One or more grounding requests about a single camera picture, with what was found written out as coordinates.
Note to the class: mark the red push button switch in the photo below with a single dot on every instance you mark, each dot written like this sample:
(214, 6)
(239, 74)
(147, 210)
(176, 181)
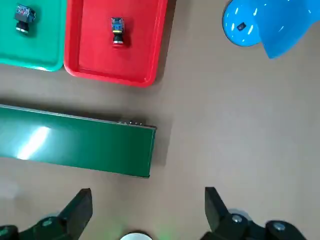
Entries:
(117, 31)

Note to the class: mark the narrow green plastic tray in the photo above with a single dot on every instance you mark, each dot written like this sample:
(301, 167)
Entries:
(45, 45)

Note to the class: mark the green push button switch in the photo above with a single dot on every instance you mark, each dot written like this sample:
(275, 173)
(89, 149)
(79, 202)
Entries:
(24, 17)

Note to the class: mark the red plastic tray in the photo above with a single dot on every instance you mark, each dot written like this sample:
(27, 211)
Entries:
(145, 50)

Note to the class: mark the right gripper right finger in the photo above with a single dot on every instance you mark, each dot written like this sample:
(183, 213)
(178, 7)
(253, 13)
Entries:
(220, 220)

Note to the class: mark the blue desk lamp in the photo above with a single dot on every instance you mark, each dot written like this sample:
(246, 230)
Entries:
(250, 25)

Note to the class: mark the green belt conveyor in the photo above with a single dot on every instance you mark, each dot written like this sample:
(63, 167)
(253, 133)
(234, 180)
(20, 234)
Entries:
(87, 145)

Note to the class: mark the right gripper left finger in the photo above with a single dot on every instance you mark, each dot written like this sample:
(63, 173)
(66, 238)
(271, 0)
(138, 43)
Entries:
(72, 217)

